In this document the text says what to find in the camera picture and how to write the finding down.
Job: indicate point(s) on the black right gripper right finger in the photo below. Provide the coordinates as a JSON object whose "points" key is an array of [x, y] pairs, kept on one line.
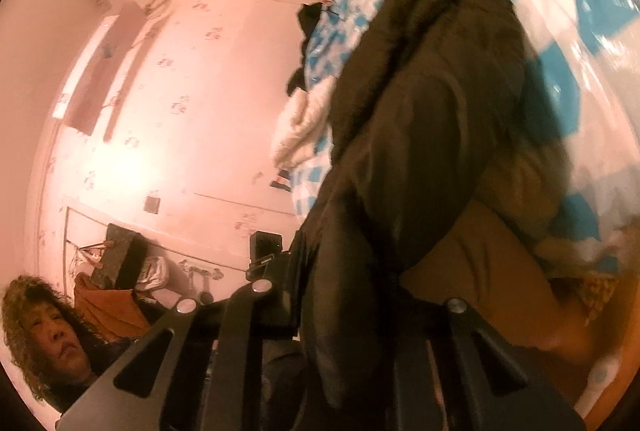
{"points": [[453, 371]]}

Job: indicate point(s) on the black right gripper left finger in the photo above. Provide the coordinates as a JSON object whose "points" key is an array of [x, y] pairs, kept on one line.
{"points": [[230, 365]]}

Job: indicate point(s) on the black puffer jacket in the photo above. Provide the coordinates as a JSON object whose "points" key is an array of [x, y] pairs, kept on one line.
{"points": [[420, 109]]}

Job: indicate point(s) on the person with curly hair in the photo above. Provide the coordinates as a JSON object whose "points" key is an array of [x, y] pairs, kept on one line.
{"points": [[61, 351]]}

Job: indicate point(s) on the black garment at headboard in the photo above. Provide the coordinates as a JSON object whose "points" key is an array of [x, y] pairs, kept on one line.
{"points": [[307, 16]]}

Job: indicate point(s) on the blue white checkered bedsheet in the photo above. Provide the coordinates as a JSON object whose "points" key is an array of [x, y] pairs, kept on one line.
{"points": [[530, 106]]}

